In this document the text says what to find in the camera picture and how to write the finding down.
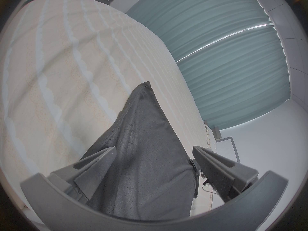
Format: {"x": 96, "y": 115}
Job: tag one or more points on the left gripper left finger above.
{"x": 93, "y": 168}

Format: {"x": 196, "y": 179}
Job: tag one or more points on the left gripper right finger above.
{"x": 216, "y": 168}

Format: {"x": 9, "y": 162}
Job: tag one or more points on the black T-shirt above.
{"x": 149, "y": 153}

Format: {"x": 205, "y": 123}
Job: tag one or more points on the bed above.
{"x": 72, "y": 68}

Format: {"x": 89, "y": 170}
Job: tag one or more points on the white printed pillow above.
{"x": 209, "y": 138}

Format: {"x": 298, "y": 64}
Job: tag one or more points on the grey bedside table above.
{"x": 217, "y": 132}

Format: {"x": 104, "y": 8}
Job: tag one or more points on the blue-green curtain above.
{"x": 240, "y": 80}
{"x": 197, "y": 15}

